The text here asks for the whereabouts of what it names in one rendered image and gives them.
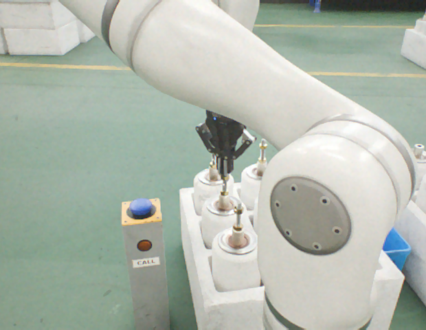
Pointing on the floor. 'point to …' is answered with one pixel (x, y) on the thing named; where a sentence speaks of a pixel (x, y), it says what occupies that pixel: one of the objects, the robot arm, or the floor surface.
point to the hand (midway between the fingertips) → (225, 165)
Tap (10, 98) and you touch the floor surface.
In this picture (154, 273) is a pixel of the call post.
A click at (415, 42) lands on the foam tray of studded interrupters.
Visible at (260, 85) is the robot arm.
